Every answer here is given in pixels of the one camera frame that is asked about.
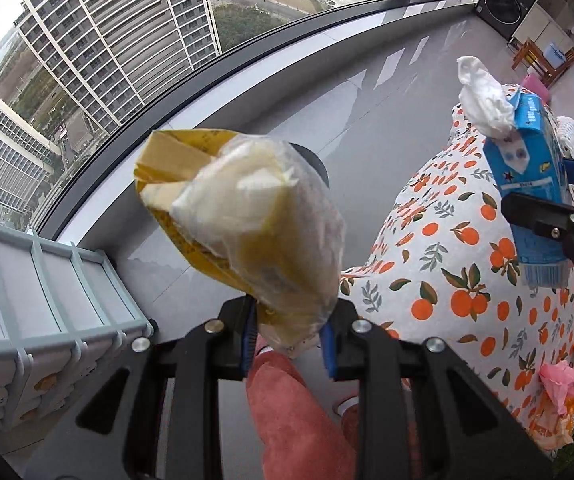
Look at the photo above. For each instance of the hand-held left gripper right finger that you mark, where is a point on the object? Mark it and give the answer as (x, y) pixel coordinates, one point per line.
(328, 352)

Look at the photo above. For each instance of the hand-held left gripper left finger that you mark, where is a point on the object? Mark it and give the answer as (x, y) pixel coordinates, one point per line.
(249, 342)

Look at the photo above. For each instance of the white foam fruit net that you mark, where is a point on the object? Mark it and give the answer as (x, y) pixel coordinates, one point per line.
(571, 132)

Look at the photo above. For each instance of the blue milk carton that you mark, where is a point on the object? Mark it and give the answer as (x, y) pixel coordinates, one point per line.
(532, 160)

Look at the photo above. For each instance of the white tissue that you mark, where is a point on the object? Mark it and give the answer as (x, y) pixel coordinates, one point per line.
(482, 95)

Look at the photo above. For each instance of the yellow plastic bag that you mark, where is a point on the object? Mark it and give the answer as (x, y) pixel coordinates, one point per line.
(247, 210)

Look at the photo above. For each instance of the round metal trash can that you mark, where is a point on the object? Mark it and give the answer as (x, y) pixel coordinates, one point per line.
(314, 165)

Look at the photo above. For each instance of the white shoe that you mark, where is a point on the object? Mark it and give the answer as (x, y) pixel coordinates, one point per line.
(264, 346)
(348, 405)

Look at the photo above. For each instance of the person's leg in pink trousers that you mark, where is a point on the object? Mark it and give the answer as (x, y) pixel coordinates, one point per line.
(292, 420)

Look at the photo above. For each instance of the pink plastic stool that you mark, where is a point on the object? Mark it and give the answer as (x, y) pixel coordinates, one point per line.
(534, 85)

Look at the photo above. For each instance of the pink crumpled paper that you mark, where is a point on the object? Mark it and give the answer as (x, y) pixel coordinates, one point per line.
(562, 382)

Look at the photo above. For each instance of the orange fruit print cloth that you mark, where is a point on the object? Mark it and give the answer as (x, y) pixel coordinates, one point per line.
(442, 260)

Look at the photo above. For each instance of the blue plastic box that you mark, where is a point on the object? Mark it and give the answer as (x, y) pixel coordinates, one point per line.
(554, 53)

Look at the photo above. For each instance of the wooden stool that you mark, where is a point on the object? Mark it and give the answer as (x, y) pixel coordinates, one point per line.
(529, 55)

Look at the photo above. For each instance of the orange and white wrapper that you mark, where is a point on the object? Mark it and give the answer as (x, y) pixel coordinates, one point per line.
(554, 425)

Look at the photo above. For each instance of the grey plastic drawer cabinet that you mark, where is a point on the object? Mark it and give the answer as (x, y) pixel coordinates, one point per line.
(42, 285)

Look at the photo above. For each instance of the low striped high-rise building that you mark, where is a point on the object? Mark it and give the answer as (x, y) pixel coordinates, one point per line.
(2, 150)

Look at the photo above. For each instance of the tall grey high-rise building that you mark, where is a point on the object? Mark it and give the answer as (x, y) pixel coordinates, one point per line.
(117, 35)

